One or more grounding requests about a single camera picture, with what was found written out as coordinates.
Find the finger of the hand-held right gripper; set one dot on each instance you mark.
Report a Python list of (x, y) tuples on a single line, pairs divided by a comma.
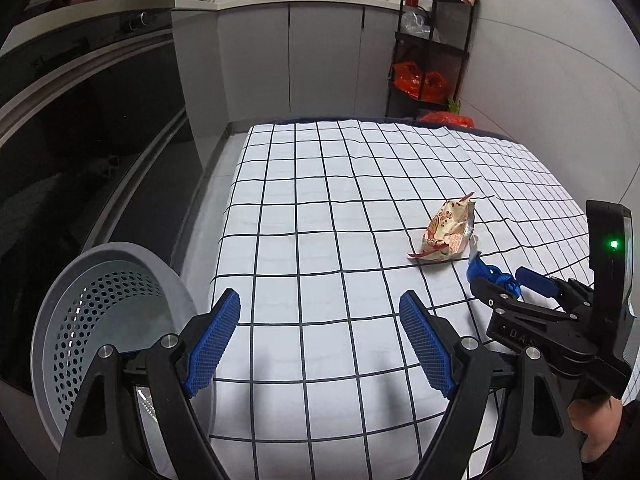
[(535, 281), (482, 271)]

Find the grey kitchen cabinet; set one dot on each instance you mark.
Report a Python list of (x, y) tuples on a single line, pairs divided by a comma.
[(300, 60)]

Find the red plastic bag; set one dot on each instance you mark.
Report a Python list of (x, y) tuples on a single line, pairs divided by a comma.
[(407, 80), (447, 119), (435, 85)]

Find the black storage rack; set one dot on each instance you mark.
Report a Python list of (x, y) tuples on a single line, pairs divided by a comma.
[(450, 50)]

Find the clear plastic bag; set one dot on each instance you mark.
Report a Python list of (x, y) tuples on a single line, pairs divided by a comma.
[(420, 25)]

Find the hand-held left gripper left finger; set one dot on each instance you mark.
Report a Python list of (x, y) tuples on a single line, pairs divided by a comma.
[(212, 345)]

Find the person's right hand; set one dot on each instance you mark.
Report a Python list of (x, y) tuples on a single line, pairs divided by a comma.
[(595, 425)]

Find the person's right forearm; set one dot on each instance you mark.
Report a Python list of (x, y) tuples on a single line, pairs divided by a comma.
[(622, 455)]

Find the red beige snack wrapper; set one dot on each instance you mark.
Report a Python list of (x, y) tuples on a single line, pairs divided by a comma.
[(447, 232)]

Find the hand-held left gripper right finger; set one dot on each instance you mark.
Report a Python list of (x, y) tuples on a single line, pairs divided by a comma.
[(430, 355)]

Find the grey perforated basket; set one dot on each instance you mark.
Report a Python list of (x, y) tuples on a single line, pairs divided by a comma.
[(100, 290)]

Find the green leafy vegetable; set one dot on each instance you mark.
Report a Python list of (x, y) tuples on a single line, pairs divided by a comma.
[(454, 105)]

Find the white checked tablecloth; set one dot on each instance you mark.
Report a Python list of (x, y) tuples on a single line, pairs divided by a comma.
[(325, 210)]

